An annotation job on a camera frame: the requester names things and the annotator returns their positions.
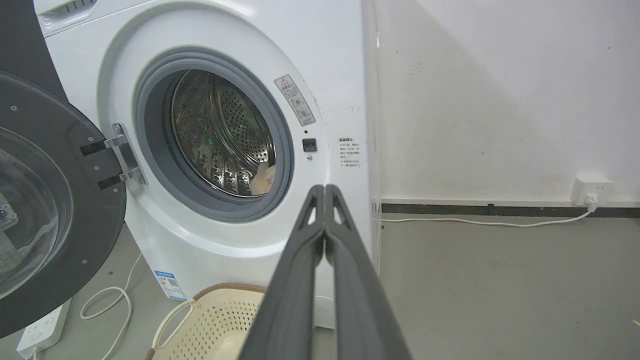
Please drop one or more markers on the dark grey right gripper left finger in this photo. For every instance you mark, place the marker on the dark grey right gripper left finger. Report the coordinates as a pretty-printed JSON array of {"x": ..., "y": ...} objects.
[{"x": 285, "y": 300}]

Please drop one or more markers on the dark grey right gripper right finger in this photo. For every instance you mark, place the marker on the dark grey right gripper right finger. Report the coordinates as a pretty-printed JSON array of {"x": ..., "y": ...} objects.
[{"x": 360, "y": 300}]

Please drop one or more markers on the cream perforated laundry basket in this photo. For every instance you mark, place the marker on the cream perforated laundry basket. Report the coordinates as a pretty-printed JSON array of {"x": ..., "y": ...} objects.
[{"x": 215, "y": 325}]

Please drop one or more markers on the white front-load washing machine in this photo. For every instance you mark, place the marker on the white front-load washing machine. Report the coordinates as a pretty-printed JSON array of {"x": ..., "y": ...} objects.
[{"x": 210, "y": 130}]

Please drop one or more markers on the black round washing machine door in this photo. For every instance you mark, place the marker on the black round washing machine door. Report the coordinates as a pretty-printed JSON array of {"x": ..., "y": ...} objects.
[{"x": 45, "y": 200}]

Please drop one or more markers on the beige cloth inside drum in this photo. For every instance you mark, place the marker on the beige cloth inside drum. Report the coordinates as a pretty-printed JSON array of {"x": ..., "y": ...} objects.
[{"x": 263, "y": 181}]

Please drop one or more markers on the white power strip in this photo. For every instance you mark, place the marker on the white power strip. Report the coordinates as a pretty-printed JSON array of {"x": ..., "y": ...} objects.
[{"x": 44, "y": 329}]

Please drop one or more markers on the white wall socket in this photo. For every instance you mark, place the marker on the white wall socket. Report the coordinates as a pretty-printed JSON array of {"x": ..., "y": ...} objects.
[{"x": 592, "y": 190}]

